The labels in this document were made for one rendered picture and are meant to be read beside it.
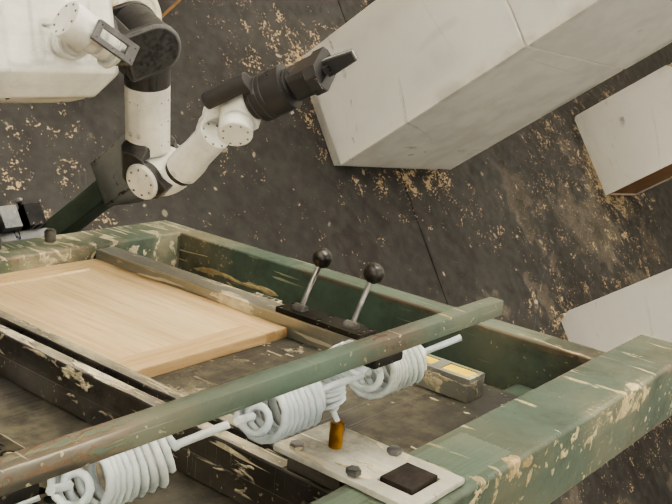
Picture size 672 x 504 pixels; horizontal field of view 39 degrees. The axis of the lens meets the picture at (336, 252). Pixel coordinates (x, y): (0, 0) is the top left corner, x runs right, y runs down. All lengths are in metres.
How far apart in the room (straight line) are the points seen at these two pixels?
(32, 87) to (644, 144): 5.09
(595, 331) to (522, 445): 4.10
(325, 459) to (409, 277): 3.36
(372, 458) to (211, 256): 1.21
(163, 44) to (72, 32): 0.28
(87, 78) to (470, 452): 1.00
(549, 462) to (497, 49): 2.75
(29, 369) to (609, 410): 0.83
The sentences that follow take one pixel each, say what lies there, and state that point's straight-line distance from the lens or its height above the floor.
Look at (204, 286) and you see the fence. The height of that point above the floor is 1.18.
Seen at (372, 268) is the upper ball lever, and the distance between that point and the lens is 1.67.
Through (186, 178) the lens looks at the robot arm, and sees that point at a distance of 1.93.
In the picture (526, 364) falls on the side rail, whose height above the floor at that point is 1.64.
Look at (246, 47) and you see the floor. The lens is 4.31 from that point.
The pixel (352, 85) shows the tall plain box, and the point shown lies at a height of 0.27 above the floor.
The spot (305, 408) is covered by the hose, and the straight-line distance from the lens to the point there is 0.96.
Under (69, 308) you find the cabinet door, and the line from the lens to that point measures 1.80.
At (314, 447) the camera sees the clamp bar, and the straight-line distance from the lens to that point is 1.08.
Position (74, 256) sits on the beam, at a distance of 2.10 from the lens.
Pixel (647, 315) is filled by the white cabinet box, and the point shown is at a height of 0.47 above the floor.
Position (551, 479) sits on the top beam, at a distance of 1.25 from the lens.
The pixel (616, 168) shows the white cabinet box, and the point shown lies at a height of 0.14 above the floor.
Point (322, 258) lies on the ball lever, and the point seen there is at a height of 1.44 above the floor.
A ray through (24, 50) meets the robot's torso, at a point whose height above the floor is 1.34.
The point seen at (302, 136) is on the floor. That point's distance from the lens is 4.26.
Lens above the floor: 2.55
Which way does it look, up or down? 39 degrees down
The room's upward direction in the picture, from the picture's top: 61 degrees clockwise
